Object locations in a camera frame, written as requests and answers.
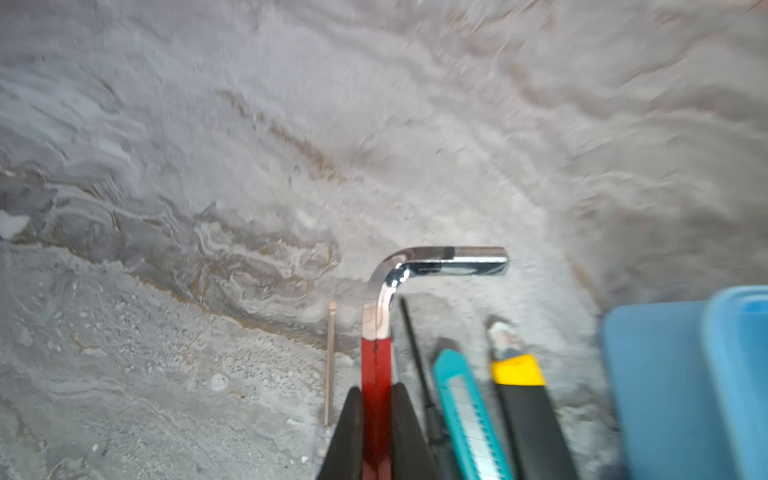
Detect teal utility knife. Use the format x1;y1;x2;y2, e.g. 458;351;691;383
433;349;514;480

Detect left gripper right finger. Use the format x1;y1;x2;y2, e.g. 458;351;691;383
390;383;438;480

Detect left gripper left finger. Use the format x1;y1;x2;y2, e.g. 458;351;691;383
316;387;364;480

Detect yellow black screwdriver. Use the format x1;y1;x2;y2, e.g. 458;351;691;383
399;297;462;479

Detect red handled hex key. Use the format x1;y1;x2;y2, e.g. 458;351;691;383
361;246;509;479

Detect blue plastic tool box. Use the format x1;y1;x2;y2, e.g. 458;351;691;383
602;286;767;479

